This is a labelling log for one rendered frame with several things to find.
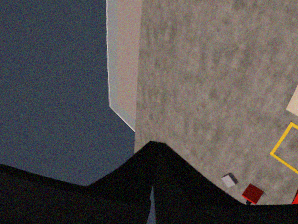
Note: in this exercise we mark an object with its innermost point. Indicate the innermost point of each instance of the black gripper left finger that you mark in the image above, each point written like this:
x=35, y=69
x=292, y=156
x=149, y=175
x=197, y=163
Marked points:
x=122, y=197

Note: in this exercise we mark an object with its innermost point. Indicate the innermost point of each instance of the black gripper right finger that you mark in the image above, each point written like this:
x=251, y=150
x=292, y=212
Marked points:
x=183, y=196

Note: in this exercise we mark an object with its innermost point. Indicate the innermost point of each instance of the grey rectangular block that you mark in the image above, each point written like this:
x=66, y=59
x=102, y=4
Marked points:
x=229, y=180

